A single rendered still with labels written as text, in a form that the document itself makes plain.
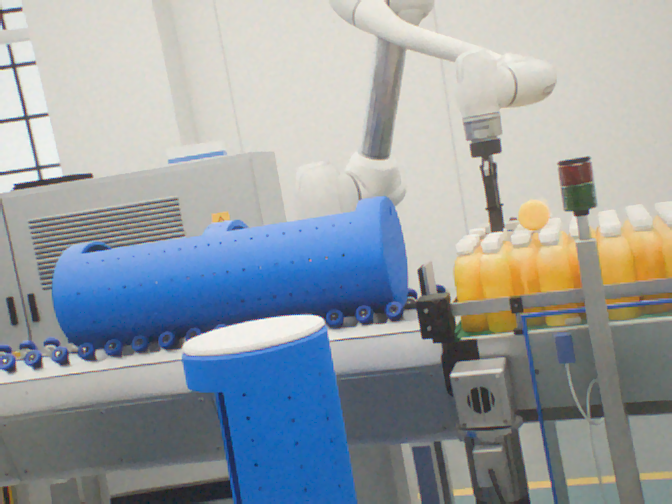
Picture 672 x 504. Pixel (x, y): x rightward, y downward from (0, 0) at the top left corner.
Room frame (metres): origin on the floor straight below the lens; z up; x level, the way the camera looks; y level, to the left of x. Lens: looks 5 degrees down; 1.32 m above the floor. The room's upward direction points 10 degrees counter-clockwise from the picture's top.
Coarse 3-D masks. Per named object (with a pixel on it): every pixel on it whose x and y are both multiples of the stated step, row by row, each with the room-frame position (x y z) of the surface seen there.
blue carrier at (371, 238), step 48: (192, 240) 2.30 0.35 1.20; (240, 240) 2.25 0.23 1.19; (288, 240) 2.20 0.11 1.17; (336, 240) 2.16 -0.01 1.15; (384, 240) 2.16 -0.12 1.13; (96, 288) 2.33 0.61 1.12; (144, 288) 2.29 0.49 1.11; (192, 288) 2.25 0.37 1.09; (240, 288) 2.22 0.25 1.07; (288, 288) 2.19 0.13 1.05; (336, 288) 2.17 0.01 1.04; (384, 288) 2.14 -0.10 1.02; (96, 336) 2.37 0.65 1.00
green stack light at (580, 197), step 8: (584, 184) 1.76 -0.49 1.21; (592, 184) 1.77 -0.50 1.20; (568, 192) 1.77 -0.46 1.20; (576, 192) 1.76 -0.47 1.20; (584, 192) 1.76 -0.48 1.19; (592, 192) 1.76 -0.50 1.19; (568, 200) 1.77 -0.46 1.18; (576, 200) 1.76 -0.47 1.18; (584, 200) 1.76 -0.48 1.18; (592, 200) 1.76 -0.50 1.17; (568, 208) 1.77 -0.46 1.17; (576, 208) 1.76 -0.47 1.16; (584, 208) 1.76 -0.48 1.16; (592, 208) 1.76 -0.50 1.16
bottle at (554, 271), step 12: (540, 252) 1.99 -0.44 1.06; (552, 252) 1.97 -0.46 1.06; (564, 252) 1.98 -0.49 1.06; (540, 264) 1.98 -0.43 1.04; (552, 264) 1.97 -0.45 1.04; (564, 264) 1.97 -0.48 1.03; (540, 276) 1.99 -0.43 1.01; (552, 276) 1.97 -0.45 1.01; (564, 276) 1.97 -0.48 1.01; (540, 288) 2.01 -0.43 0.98; (552, 288) 1.97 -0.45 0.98; (564, 288) 1.97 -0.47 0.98
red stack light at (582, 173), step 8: (560, 168) 1.78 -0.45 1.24; (568, 168) 1.76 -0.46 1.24; (576, 168) 1.76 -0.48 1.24; (584, 168) 1.76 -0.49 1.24; (592, 168) 1.77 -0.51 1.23; (560, 176) 1.78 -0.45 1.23; (568, 176) 1.77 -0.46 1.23; (576, 176) 1.76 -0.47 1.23; (584, 176) 1.76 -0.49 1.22; (592, 176) 1.77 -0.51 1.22; (560, 184) 1.79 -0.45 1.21; (568, 184) 1.77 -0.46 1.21; (576, 184) 1.76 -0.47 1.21
